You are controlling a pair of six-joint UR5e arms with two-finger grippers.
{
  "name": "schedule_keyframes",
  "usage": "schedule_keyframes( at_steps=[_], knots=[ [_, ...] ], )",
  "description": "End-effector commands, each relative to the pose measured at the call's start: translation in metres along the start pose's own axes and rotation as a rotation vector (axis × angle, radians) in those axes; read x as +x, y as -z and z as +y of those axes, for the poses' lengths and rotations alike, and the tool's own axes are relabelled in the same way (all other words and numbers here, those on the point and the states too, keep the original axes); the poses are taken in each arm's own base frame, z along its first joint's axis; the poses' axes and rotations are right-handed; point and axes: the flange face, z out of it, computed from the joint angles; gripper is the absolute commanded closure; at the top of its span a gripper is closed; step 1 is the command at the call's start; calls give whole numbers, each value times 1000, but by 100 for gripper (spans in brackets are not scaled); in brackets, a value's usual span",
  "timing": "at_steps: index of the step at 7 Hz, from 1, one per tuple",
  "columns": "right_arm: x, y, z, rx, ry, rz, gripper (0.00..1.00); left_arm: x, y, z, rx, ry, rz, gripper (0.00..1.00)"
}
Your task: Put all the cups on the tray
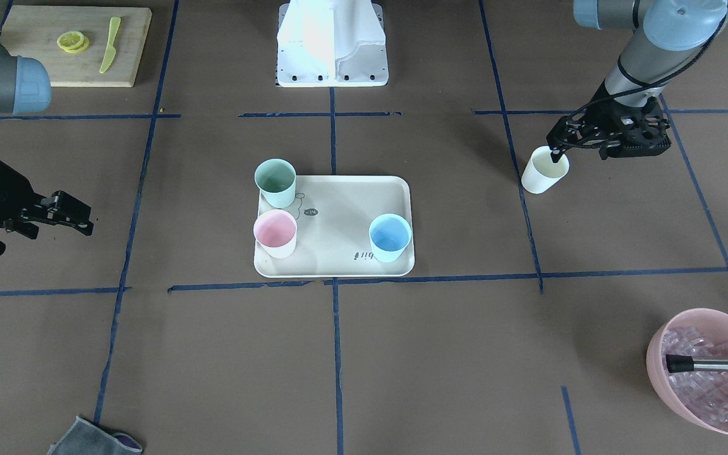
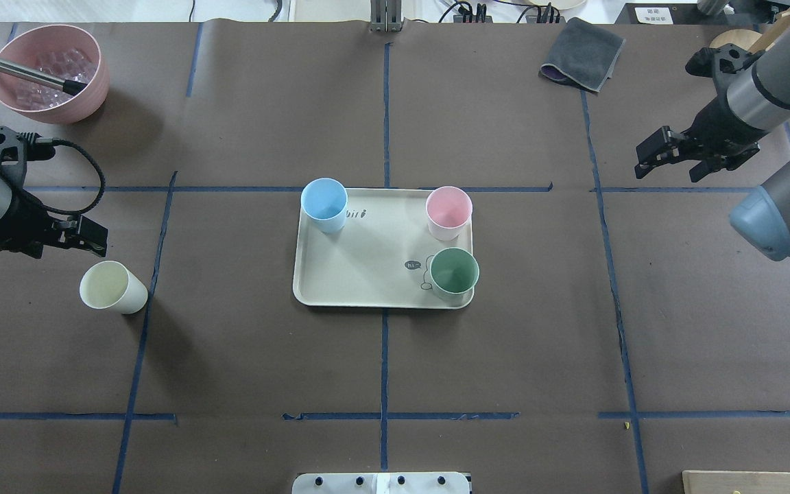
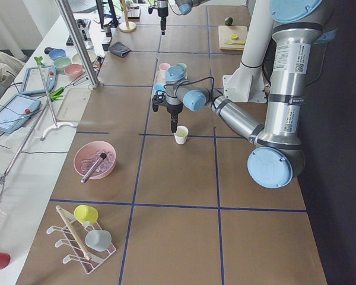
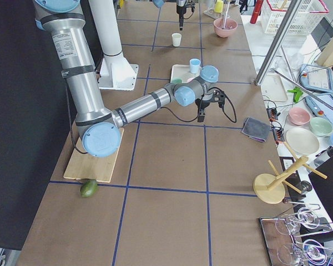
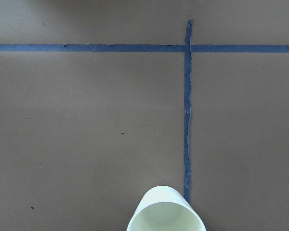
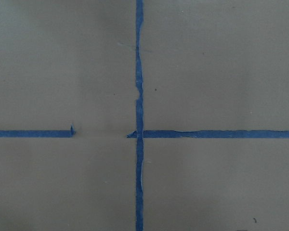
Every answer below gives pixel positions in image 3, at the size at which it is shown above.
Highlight teach pendant tablet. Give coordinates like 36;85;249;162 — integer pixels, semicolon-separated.
20;65;57;96

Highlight clear ice cubes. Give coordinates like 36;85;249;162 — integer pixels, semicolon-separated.
80;150;116;175

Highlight small green bowl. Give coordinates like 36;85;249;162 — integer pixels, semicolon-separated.
53;57;71;72

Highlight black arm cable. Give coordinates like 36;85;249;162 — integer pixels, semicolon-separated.
161;76;216;99

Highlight grey cup on rack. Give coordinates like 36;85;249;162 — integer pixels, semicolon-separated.
85;230;112;252

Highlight wooden cup stand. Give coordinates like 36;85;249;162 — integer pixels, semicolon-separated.
118;0;136;33

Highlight metal tongs black tip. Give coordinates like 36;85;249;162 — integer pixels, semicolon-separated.
80;153;107;183

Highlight lemon slices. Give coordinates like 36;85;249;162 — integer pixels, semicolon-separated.
229;33;239;40

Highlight pink cup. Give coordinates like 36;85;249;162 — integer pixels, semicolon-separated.
158;62;170;79

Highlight wooden cutting board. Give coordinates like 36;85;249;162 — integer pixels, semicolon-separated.
218;26;248;50

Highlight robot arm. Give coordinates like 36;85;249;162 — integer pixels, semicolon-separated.
148;0;206;35
151;1;335;188

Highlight long metal reacher grabber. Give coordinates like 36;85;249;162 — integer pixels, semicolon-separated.
34;56;75;141

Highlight large pink bowl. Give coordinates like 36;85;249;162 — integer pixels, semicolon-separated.
74;141;116;180

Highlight cream yellow cup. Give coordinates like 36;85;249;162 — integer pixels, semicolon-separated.
174;125;189;145

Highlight small blue bowl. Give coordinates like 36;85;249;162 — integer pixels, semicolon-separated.
49;49;66;61

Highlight cream rabbit tray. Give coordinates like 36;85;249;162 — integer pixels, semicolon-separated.
153;65;187;92

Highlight green avocado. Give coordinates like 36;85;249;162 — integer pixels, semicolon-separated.
224;17;233;26

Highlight grey folded cloth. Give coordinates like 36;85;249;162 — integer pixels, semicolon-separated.
109;42;131;58

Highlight yellow cup on rack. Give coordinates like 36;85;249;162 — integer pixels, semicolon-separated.
74;204;98;224

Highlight aluminium camera post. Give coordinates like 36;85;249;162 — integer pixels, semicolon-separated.
56;0;100;89

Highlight spare cream tray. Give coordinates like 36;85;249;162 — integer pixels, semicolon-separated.
56;88;91;122

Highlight wooden rolling pin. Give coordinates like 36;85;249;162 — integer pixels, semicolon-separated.
55;205;92;261

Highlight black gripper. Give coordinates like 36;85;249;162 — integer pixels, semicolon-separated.
151;91;183;132
148;0;169;35

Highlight white wire cup rack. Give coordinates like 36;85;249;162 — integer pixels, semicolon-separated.
46;205;117;274

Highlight blue cup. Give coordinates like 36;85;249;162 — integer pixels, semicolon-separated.
153;83;166;92

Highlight small pink bowl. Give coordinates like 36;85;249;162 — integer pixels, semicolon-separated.
64;64;83;80

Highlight yellow plastic knife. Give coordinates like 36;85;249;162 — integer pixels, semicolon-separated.
224;41;245;45

